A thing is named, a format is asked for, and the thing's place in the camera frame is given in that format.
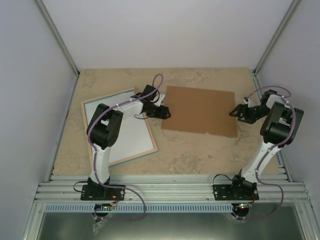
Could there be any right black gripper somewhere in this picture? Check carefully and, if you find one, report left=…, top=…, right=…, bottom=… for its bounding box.
left=229, top=104, right=270, bottom=125

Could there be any brown cardboard backing board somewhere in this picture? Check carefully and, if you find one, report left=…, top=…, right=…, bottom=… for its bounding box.
left=161, top=86, right=238, bottom=138

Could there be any wooden teal picture frame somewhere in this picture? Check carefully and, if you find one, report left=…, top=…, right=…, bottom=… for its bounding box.
left=80, top=86, right=159, bottom=169

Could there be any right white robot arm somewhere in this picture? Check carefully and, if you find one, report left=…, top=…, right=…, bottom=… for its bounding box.
left=229, top=89, right=304, bottom=200

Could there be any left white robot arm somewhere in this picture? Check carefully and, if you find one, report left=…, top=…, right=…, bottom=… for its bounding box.
left=80, top=84, right=171, bottom=201

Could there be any right circuit board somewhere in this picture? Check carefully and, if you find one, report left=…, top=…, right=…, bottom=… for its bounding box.
left=235, top=202, right=253, bottom=209

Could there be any circuit board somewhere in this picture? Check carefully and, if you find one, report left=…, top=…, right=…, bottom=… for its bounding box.
left=93, top=203, right=117, bottom=212
left=235, top=202, right=253, bottom=209

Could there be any left circuit board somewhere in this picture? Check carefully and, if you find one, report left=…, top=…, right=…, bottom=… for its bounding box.
left=93, top=203, right=117, bottom=212

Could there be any clear plastic bag scrap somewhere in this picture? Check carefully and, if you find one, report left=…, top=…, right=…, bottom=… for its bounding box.
left=92, top=219, right=108, bottom=236

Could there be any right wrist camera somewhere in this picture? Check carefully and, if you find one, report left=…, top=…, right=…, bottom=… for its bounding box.
left=243, top=97, right=255, bottom=108

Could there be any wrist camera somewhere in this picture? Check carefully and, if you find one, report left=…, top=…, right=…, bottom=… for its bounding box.
left=155, top=94, right=166, bottom=106
left=243, top=97, right=255, bottom=108

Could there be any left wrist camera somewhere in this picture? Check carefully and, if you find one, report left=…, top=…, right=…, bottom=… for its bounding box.
left=155, top=94, right=166, bottom=106

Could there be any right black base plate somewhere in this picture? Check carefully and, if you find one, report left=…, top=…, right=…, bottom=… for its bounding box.
left=212, top=184, right=260, bottom=201

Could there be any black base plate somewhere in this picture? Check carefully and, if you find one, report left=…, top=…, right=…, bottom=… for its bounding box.
left=80, top=184, right=125, bottom=201
left=212, top=184, right=260, bottom=201

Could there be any aluminium rail beam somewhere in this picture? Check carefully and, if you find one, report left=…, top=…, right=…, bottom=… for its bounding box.
left=34, top=174, right=310, bottom=203

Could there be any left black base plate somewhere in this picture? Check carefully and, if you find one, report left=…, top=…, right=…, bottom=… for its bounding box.
left=80, top=184, right=125, bottom=201

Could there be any right aluminium corner post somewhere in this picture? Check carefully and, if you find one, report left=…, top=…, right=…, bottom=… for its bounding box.
left=252, top=0, right=302, bottom=77

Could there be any aluminium corner post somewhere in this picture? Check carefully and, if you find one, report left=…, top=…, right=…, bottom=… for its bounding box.
left=34, top=0, right=81, bottom=77
left=252, top=0, right=302, bottom=77

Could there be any grey slotted cable duct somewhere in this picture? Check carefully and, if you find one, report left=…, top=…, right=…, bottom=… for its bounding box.
left=44, top=203, right=233, bottom=214

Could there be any left aluminium corner post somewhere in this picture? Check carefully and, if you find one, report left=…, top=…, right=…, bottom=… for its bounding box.
left=34, top=0, right=81, bottom=77

